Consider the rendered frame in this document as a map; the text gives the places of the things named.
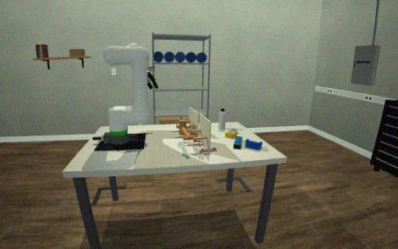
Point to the grey bottle with black cap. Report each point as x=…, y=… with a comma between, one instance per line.
x=222, y=118

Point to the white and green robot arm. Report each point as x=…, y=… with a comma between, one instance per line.
x=139, y=113

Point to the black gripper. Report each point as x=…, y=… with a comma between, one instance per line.
x=153, y=81

